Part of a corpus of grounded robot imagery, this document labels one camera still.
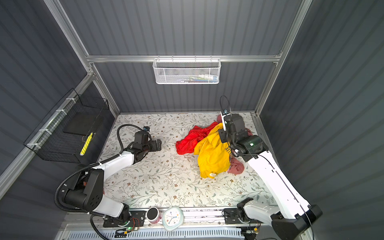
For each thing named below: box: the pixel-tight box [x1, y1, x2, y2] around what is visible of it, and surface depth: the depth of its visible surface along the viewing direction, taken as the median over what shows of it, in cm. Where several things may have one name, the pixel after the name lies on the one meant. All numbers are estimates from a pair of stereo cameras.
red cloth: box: [176, 121, 219, 155], surface depth 93 cm
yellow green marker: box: [80, 132, 93, 156], surface depth 71 cm
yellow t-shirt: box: [194, 123, 232, 179], surface depth 79 cm
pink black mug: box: [146, 207, 162, 224], surface depth 72 cm
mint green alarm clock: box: [162, 206, 184, 231], surface depth 73 cm
